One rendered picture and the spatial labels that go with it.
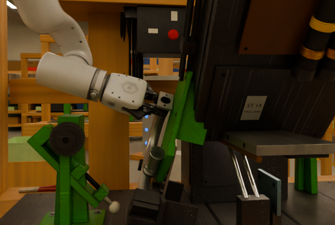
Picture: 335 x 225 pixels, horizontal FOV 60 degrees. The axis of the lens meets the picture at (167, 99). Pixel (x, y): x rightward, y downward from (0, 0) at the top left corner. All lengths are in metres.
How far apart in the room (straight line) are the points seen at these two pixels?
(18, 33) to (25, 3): 11.00
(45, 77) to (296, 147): 0.56
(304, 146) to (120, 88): 0.43
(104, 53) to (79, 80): 0.33
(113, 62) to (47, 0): 0.41
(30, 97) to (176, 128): 0.66
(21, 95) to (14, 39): 10.53
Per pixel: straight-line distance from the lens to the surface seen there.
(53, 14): 0.69
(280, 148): 0.55
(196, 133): 0.69
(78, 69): 0.73
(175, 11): 0.97
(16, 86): 1.19
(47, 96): 1.16
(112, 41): 1.05
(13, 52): 11.64
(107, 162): 1.06
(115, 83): 0.74
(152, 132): 0.81
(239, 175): 0.67
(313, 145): 0.58
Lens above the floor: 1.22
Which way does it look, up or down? 1 degrees down
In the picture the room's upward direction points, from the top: straight up
